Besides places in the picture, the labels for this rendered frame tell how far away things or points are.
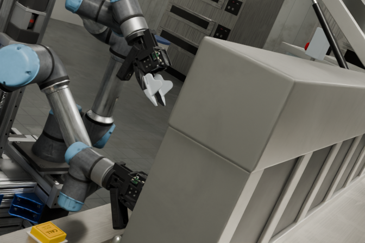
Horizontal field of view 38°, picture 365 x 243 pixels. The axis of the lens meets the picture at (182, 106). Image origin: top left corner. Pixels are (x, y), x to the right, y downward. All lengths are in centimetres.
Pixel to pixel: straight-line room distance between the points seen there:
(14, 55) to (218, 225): 117
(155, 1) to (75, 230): 1074
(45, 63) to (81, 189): 38
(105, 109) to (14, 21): 47
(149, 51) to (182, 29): 810
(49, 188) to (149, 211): 171
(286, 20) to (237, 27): 315
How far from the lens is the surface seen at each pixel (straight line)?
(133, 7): 153
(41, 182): 219
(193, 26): 937
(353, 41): 108
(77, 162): 152
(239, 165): 40
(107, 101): 209
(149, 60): 148
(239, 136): 40
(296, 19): 1182
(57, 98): 165
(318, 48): 183
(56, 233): 153
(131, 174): 143
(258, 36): 948
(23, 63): 152
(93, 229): 166
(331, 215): 88
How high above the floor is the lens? 169
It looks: 13 degrees down
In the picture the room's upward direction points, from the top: 23 degrees clockwise
